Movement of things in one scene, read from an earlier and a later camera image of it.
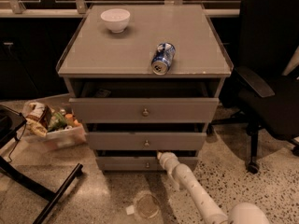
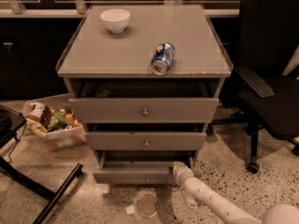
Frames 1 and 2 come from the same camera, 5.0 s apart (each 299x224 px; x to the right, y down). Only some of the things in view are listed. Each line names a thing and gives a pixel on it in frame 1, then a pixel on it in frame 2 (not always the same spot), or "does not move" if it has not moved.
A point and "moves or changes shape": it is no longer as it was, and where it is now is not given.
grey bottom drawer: (141, 163) moves or changes shape
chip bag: (37, 118) does not move
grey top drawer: (147, 102) does not move
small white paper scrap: (130, 210) does not move
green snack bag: (57, 122) does not move
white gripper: (168, 161) → (182, 174)
